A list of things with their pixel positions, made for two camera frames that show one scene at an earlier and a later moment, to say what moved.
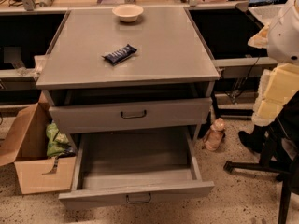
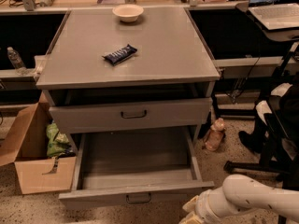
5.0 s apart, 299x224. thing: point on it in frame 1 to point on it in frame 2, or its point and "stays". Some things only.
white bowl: (128, 12) stays
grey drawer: (117, 166) stays
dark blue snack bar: (119, 54) stays
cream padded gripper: (285, 41) to (204, 205)
